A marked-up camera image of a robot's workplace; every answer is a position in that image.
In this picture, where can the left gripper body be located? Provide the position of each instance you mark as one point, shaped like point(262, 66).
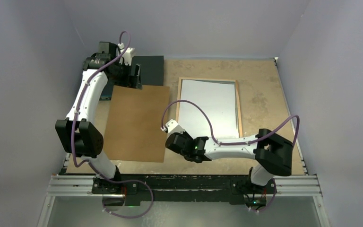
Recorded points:
point(122, 76)

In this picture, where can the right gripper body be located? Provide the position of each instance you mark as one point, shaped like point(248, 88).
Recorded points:
point(185, 135)

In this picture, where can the brown backing board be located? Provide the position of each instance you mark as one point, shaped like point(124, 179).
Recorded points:
point(133, 127)

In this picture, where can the blue wooden picture frame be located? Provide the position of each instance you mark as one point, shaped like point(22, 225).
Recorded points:
point(177, 103)

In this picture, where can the hot air balloon photo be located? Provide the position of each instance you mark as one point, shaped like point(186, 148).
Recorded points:
point(209, 109)

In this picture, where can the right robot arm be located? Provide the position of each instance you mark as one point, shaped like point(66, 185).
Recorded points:
point(272, 152)

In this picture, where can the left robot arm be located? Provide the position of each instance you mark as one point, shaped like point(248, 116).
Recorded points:
point(77, 133)

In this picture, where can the dark blue flat box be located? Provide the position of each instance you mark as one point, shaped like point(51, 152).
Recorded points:
point(151, 73)

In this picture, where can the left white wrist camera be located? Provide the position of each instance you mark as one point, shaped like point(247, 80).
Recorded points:
point(126, 58)

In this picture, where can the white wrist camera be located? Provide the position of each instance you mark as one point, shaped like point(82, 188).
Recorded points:
point(126, 58)
point(172, 127)

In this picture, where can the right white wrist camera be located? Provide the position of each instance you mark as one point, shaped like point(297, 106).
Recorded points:
point(172, 127)

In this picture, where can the black aluminium mounting rail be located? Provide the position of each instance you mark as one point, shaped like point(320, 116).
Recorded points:
point(136, 188)

